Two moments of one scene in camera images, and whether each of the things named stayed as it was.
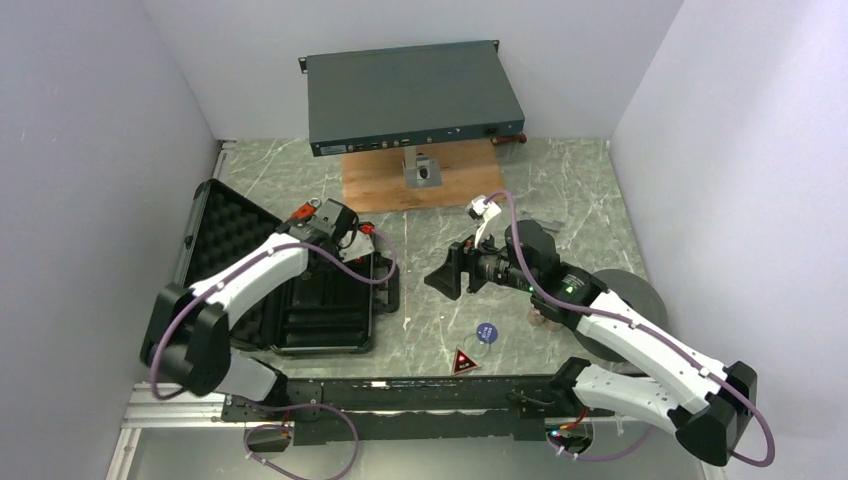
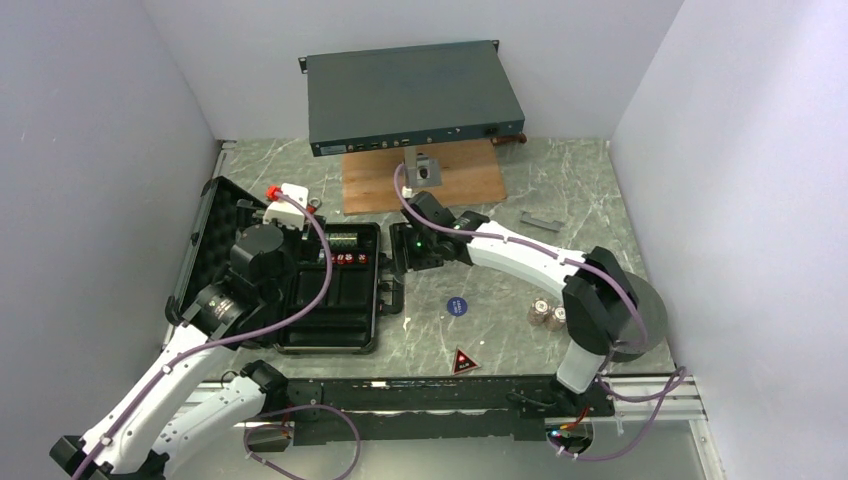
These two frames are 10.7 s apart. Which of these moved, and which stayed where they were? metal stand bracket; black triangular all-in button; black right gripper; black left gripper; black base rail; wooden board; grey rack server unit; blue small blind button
Moved: black right gripper; blue small blind button; black left gripper
Stayed: black base rail; metal stand bracket; black triangular all-in button; grey rack server unit; wooden board
